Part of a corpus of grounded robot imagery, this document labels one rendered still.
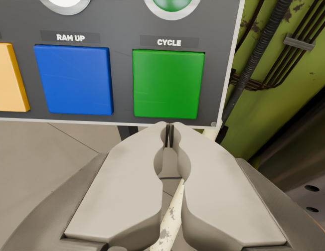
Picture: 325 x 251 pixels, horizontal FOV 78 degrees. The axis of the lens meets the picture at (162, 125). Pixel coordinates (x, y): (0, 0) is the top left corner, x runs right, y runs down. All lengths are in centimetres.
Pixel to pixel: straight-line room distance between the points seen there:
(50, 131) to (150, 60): 134
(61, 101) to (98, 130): 116
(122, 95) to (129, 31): 7
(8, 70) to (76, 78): 7
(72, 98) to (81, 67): 4
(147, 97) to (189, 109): 5
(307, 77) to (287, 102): 9
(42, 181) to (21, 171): 15
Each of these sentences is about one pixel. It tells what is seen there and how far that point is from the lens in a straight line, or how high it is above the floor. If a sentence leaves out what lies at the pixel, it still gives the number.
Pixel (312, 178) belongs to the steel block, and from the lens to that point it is 50.
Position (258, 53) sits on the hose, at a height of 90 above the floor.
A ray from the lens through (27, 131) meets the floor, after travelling 160.
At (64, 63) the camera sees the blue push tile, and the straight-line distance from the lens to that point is 24.
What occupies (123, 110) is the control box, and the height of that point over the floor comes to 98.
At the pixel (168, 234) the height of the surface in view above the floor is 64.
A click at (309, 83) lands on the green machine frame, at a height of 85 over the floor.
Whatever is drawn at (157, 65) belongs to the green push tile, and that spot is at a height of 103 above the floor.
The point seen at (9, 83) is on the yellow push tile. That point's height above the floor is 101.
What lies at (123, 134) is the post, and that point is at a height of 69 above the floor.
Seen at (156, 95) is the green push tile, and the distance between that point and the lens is 23.
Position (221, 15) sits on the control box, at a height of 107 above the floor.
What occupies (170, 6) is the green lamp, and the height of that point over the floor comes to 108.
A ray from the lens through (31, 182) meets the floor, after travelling 141.
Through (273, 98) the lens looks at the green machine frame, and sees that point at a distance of 61.
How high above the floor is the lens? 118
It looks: 58 degrees down
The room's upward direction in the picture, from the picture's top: 4 degrees clockwise
